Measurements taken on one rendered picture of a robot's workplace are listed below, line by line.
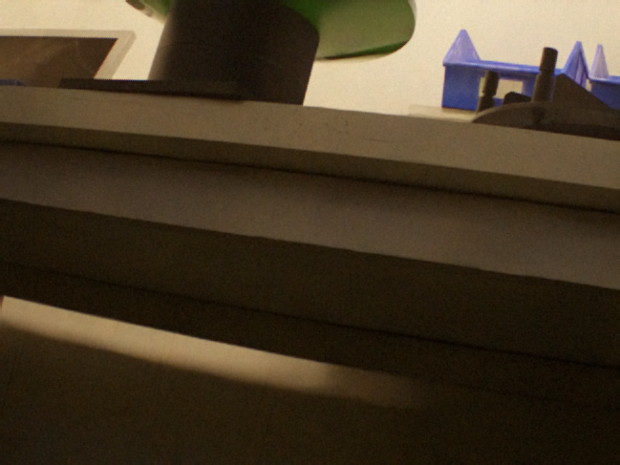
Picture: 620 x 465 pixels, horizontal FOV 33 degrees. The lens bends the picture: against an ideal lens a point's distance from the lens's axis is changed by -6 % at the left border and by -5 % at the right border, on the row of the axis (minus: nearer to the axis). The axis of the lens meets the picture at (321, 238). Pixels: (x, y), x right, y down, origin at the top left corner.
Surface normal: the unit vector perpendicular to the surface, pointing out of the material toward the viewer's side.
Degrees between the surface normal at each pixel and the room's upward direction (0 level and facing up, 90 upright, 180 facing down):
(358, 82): 90
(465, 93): 100
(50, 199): 90
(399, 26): 155
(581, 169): 90
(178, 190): 90
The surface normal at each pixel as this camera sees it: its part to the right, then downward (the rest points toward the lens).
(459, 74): -0.37, -0.12
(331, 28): -0.04, 0.96
